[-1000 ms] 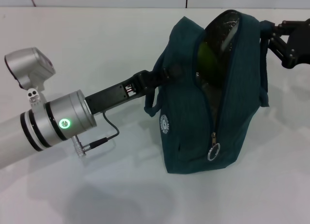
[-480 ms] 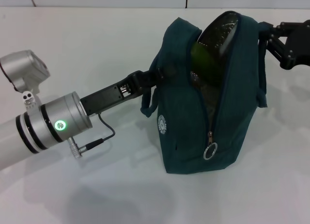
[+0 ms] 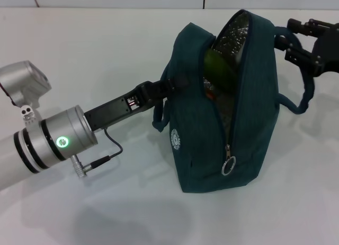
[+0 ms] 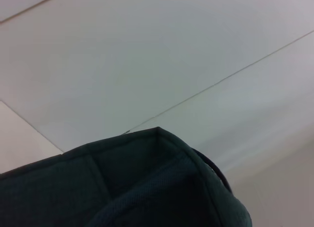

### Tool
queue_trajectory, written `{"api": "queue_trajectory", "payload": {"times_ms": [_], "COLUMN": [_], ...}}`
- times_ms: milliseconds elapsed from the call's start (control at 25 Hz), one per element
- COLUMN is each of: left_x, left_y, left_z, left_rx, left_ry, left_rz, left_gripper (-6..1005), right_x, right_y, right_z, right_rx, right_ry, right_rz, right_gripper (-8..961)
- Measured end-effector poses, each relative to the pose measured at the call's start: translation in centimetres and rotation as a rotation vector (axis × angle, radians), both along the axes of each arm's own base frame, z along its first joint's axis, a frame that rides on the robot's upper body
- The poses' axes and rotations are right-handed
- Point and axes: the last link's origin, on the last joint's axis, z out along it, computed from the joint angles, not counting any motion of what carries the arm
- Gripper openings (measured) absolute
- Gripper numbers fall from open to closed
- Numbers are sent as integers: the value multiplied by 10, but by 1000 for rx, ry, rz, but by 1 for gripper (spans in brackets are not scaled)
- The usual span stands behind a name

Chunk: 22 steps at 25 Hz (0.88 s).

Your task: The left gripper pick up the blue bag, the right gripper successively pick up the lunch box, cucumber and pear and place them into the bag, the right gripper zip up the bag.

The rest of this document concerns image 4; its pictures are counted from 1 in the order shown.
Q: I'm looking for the dark teal insulated lunch bag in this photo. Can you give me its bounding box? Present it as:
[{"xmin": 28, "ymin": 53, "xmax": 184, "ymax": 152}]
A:
[{"xmin": 0, "ymin": 126, "xmax": 253, "ymax": 227}]

